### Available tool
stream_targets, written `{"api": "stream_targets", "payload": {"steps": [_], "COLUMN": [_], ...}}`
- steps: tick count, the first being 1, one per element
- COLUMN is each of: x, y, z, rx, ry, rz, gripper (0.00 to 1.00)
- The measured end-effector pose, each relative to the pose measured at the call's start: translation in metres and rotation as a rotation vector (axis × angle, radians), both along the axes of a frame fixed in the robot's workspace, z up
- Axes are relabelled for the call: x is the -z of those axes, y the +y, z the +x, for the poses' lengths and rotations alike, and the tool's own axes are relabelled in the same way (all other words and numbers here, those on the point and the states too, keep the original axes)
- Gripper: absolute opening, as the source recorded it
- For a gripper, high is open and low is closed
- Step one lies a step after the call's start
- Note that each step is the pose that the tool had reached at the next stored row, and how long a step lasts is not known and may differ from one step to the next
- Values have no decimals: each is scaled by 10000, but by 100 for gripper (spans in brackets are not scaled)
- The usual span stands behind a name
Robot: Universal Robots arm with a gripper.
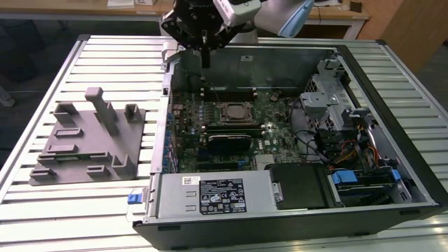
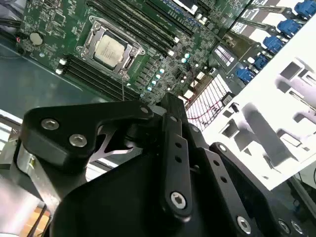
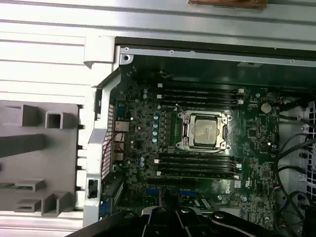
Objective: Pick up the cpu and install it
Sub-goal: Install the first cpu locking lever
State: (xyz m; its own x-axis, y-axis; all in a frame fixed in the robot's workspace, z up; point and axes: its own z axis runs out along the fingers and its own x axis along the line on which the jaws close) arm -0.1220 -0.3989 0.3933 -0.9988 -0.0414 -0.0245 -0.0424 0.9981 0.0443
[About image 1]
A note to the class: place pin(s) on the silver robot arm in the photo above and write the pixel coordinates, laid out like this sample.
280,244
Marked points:
270,13

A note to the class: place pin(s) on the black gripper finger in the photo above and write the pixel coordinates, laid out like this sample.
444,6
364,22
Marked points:
179,31
224,38

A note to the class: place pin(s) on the small black desk object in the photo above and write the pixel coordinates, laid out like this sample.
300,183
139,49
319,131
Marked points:
356,6

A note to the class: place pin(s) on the grey power supply unit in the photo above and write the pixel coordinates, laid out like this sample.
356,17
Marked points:
175,194

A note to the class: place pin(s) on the green motherboard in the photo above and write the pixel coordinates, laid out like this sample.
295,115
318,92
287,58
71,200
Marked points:
276,131

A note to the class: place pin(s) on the CPU socket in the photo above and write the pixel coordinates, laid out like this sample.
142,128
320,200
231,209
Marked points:
235,124

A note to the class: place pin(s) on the blue case latch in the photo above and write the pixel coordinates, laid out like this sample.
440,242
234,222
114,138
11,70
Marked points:
134,198

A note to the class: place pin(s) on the white labelled box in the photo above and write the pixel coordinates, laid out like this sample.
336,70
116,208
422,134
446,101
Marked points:
146,2

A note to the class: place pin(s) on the black PC case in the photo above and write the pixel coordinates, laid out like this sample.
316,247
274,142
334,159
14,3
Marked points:
263,231

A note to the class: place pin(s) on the blue disk carrier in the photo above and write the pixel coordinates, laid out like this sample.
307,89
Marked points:
344,178

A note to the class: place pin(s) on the silver CPU chip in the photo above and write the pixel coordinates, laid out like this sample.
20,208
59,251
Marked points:
236,112

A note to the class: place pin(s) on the white paper box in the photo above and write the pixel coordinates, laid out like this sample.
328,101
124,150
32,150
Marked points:
120,3

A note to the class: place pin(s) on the grey parts rack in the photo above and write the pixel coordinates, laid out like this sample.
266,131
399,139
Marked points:
95,147

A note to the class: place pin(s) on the black graphics card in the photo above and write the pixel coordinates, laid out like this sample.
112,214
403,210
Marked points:
230,144

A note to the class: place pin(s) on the silver chipset heatsink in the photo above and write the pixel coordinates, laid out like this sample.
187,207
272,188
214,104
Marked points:
264,162

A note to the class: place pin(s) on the brown wooden cabinet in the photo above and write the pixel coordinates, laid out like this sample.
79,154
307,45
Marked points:
412,26

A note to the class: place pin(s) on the white case sticker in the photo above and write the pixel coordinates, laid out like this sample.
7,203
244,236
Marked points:
247,58

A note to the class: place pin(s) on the thin metal locking lever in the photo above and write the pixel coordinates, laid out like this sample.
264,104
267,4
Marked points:
218,95

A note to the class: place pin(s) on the grey furniture leg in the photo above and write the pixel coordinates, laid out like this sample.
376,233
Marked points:
6,99

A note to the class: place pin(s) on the black plastic shroud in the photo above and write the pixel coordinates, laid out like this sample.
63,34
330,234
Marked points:
300,186

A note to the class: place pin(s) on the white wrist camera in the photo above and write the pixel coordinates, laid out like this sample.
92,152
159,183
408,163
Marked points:
238,11

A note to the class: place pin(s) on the green RAM stick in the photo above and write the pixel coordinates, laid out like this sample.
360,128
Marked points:
235,131

